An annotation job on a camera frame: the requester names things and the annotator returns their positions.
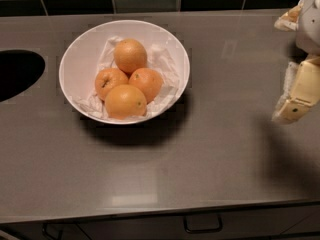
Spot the black drawer handle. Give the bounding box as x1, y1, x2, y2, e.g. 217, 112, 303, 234
42, 223, 63, 240
183, 214, 223, 234

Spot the orange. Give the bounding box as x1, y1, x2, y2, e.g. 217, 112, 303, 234
105, 84, 147, 119
113, 38, 147, 74
95, 68, 128, 101
129, 68, 163, 103

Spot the white ceramic bowl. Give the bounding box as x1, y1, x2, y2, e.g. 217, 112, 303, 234
59, 20, 190, 125

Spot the white paper napkin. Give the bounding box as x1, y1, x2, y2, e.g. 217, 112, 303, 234
59, 36, 184, 125

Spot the black left drawer handle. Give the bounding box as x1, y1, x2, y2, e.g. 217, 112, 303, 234
42, 223, 63, 240

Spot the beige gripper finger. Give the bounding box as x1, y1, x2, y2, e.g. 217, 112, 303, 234
272, 57, 320, 124
274, 4, 302, 31

